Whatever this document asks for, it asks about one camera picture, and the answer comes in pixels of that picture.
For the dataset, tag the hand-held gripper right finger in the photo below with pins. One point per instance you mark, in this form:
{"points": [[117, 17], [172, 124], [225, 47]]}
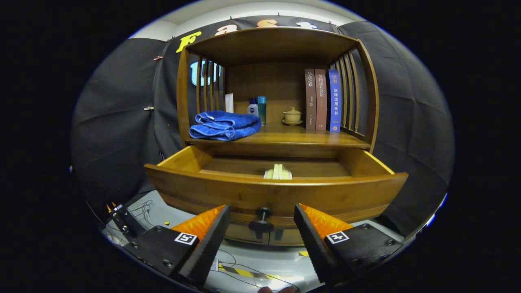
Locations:
{"points": [[315, 244]]}

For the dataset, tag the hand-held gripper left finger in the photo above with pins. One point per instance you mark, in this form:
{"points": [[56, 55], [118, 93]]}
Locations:
{"points": [[209, 244]]}

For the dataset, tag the wooden drawer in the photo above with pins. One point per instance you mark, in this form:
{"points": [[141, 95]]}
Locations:
{"points": [[325, 195]]}

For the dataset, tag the wooden cabinet door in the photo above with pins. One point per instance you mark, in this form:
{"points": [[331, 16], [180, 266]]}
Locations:
{"points": [[240, 236], [289, 240]]}

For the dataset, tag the wooden countertop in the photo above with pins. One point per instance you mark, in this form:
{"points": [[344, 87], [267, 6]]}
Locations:
{"points": [[293, 136]]}

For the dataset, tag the wooden cabinet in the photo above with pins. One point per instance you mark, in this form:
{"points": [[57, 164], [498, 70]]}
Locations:
{"points": [[264, 85]]}

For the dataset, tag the yellow floor sticker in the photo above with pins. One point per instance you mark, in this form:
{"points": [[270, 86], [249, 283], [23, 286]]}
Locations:
{"points": [[304, 253]]}

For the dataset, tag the yellow black floor tape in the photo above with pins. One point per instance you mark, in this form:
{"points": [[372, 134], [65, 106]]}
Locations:
{"points": [[240, 272]]}

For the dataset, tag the folded blue towel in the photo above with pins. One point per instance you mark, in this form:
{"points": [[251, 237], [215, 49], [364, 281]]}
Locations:
{"points": [[228, 124]]}

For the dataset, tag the beige lidded teacup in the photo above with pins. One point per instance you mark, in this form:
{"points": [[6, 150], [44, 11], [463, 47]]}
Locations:
{"points": [[292, 117]]}

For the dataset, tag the reddish brown book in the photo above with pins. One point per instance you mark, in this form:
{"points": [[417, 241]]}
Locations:
{"points": [[320, 106]]}

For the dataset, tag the white bottle with blue cap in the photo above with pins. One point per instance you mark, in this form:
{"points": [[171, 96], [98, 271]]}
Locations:
{"points": [[252, 110]]}

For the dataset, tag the blue book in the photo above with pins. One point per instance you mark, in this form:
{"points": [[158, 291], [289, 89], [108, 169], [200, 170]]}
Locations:
{"points": [[334, 101]]}

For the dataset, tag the teal bottle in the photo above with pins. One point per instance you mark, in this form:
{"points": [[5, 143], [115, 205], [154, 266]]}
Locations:
{"points": [[261, 110]]}

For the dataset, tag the black backdrop cloth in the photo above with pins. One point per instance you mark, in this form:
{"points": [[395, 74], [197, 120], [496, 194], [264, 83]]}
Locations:
{"points": [[407, 122]]}

